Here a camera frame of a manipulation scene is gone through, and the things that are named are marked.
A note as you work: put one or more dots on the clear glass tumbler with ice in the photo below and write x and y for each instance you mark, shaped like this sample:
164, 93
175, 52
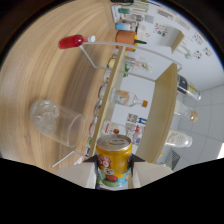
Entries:
56, 121

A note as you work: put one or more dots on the orange storage basket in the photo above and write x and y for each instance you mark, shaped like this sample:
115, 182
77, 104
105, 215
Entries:
126, 36

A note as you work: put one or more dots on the tall black yellow can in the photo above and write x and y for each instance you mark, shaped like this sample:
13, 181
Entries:
188, 87

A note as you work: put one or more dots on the blue and white bottle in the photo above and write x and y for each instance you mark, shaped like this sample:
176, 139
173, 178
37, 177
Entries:
121, 26

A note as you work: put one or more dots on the orange-capped clear bottle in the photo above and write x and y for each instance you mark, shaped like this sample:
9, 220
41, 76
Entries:
125, 97

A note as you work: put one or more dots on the small red liquid bottle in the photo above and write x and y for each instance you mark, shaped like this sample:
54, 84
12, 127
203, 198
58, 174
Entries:
71, 41

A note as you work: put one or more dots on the two-tier wooden shelf rack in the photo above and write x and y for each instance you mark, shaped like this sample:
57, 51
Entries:
163, 110

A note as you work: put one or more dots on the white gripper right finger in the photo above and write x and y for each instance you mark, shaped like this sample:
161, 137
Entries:
150, 172

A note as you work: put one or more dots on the orange yellow drink can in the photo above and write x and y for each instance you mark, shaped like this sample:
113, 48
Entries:
114, 160

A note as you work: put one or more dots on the clear jar with wooden lid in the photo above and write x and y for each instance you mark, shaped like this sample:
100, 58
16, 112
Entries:
185, 111

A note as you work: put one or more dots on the white figurine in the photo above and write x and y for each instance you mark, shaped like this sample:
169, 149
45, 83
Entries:
185, 53

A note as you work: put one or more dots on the wooden wall shelf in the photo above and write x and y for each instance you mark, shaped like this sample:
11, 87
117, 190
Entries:
177, 40

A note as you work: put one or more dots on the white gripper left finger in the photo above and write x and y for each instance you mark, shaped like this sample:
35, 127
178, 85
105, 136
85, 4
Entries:
81, 175

